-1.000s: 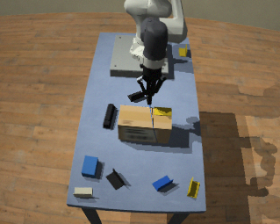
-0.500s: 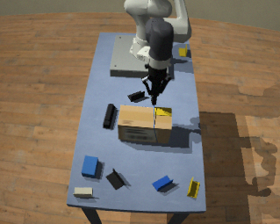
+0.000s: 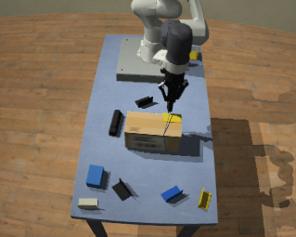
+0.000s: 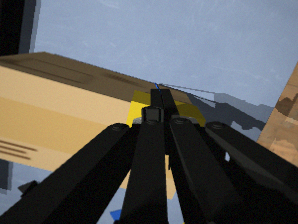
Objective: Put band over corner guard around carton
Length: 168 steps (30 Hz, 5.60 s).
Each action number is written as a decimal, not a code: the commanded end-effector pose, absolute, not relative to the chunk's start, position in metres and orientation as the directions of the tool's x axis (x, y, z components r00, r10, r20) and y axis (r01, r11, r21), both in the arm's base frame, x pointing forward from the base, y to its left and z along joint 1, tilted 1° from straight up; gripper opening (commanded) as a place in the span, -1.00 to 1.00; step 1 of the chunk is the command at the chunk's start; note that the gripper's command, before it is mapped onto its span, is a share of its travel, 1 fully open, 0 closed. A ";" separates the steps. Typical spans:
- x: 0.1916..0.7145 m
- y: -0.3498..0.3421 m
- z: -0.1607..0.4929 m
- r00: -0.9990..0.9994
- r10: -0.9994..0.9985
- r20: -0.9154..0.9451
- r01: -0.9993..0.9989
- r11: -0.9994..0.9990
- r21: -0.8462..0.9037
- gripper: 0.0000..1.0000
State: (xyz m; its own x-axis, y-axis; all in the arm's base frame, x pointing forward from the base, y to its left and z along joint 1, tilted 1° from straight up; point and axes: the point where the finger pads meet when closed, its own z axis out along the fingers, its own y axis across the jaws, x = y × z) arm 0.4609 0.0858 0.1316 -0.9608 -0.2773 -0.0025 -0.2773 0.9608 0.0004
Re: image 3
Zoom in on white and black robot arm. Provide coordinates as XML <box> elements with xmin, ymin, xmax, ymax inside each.
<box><xmin>131</xmin><ymin>0</ymin><xmax>209</xmax><ymax>74</ymax></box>

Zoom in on tan cardboard box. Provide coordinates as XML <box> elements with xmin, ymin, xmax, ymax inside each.
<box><xmin>124</xmin><ymin>112</ymin><xmax>182</xmax><ymax>151</ymax></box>

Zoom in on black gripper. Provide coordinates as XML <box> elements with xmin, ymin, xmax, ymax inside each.
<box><xmin>158</xmin><ymin>69</ymin><xmax>189</xmax><ymax>112</ymax></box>

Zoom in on blue box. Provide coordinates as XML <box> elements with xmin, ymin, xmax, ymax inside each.
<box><xmin>86</xmin><ymin>165</ymin><xmax>104</xmax><ymax>189</ymax></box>

